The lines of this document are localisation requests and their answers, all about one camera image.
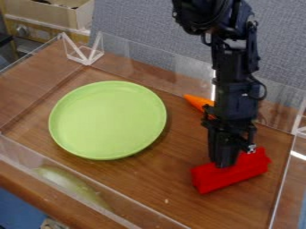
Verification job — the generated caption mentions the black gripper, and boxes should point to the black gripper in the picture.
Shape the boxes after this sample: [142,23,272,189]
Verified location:
[202,81,266,168]

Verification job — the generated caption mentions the red rectangular block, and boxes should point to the red rectangular block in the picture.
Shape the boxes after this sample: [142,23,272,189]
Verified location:
[190,147,272,194]

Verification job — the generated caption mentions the green round plate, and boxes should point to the green round plate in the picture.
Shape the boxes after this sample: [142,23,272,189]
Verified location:
[50,81,167,160]

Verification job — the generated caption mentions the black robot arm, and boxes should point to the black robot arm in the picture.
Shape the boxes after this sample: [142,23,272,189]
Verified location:
[173,0,266,168]

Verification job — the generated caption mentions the orange toy carrot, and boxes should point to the orange toy carrot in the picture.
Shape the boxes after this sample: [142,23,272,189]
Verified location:
[185,94,214,112]

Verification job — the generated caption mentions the clear acrylic tray walls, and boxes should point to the clear acrylic tray walls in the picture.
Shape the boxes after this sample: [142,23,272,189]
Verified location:
[0,39,306,229]

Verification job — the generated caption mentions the cardboard box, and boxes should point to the cardboard box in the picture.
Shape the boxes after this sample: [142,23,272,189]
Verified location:
[3,0,95,30]

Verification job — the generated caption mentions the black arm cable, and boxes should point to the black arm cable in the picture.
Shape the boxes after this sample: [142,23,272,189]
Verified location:
[249,75,268,101]

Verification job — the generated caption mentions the clear acrylic corner bracket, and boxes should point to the clear acrylic corner bracket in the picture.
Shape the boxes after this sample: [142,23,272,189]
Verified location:
[58,32,106,65]

